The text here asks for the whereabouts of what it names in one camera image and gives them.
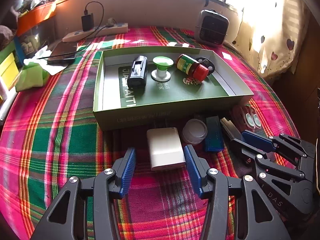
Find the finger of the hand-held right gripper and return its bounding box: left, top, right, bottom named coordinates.
left=229, top=137, right=307, bottom=195
left=241, top=130, right=316, bottom=178

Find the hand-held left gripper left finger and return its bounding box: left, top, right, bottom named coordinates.
left=30, top=147, right=137, bottom=240

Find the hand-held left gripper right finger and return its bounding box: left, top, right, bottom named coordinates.
left=184, top=144, right=292, bottom=240

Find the blue translucent usb device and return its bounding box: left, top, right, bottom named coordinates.
left=204, top=116, right=225, bottom=153

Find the white charger adapter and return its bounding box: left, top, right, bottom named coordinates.
left=146, top=127, right=187, bottom=172

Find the clear round container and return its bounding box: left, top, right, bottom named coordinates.
left=182, top=119, right=208, bottom=145

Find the green cardboard box tray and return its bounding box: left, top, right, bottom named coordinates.
left=92, top=45, right=254, bottom=132

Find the black round disc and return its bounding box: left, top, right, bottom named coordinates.
left=195, top=57, right=216, bottom=75

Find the black rectangular device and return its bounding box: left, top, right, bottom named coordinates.
left=127, top=55, right=150, bottom=87

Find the brown bottle red cap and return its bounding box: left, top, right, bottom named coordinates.
left=176, top=54, right=209, bottom=82

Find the green and white knob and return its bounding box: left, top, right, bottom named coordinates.
left=151, top=56, right=175, bottom=82

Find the pink green plaid blanket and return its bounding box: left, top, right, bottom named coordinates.
left=0, top=25, right=300, bottom=240

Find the cream curtain with hearts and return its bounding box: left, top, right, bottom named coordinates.
left=231, top=0, right=310, bottom=80

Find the small grey desk heater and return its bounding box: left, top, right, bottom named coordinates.
left=194, top=9, right=230, bottom=47

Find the green tissue pack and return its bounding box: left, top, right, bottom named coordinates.
left=15, top=64, right=50, bottom=92

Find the black smartphone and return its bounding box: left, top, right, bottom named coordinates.
left=47, top=41, right=78, bottom=65

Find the white flat slab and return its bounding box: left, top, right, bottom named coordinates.
left=0, top=80, right=18, bottom=120

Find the white power strip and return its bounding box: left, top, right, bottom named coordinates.
left=62, top=22, right=129, bottom=42

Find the black charger plug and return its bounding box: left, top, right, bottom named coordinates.
left=81, top=13, right=94, bottom=32

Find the yellow box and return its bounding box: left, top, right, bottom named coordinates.
left=0, top=52, right=19, bottom=92

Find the green cardboard carton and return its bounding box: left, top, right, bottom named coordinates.
left=0, top=40, right=16, bottom=64

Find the orange box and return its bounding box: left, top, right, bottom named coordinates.
left=16, top=1, right=57, bottom=37

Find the brown checked cloth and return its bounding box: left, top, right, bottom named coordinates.
left=0, top=25, right=14, bottom=52

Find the black charging cable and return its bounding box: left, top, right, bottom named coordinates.
left=40, top=1, right=104, bottom=60

